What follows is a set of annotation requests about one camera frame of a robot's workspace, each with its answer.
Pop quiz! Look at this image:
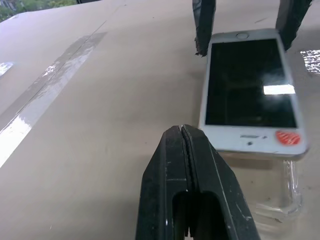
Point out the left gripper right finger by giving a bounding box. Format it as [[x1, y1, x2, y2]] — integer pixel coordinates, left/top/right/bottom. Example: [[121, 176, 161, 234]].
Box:
[[181, 124, 262, 240]]

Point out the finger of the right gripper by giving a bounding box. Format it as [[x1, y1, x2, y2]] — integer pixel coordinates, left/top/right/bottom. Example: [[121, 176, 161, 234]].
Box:
[[274, 0, 313, 51], [191, 0, 216, 58]]

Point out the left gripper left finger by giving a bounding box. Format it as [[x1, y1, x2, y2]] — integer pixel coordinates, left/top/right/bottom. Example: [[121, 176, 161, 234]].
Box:
[[134, 124, 193, 240]]

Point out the clear plastic phone case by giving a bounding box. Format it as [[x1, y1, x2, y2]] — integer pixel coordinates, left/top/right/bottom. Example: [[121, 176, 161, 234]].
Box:
[[217, 149, 305, 224]]

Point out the white smartphone with red sticker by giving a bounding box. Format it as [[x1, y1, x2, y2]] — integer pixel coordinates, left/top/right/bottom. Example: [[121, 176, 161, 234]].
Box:
[[198, 28, 310, 161]]

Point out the long clear tape strip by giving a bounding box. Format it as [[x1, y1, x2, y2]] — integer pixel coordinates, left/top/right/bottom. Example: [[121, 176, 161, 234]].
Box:
[[0, 31, 108, 169]]

